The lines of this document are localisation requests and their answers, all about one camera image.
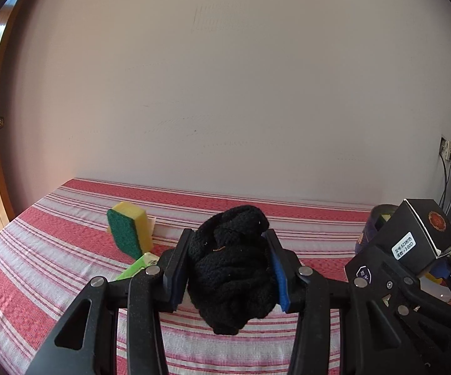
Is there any green tissue pack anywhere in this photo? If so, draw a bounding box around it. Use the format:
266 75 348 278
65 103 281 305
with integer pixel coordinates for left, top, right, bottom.
115 252 159 281

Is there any black knitted sock ball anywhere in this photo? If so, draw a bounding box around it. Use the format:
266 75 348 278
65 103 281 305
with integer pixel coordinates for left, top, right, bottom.
187 205 279 336

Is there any black red carton box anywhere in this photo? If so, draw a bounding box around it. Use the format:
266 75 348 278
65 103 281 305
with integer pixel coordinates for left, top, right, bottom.
344 197 451 286

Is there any beige snack packet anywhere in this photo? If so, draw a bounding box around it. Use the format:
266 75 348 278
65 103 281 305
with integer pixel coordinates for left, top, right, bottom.
148 216 157 236

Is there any round metal cookie tin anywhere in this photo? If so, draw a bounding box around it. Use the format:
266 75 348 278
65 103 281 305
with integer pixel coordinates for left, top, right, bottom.
353 202 451 309

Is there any striped red white tablecloth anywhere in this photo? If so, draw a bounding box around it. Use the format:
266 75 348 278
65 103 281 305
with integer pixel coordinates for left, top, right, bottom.
0 179 369 374

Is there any black power cable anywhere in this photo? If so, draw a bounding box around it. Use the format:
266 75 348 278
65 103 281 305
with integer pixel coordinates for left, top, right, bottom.
440 155 451 208

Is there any white wall socket adapter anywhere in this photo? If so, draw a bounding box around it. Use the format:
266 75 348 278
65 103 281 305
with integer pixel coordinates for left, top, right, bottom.
439 136 451 161

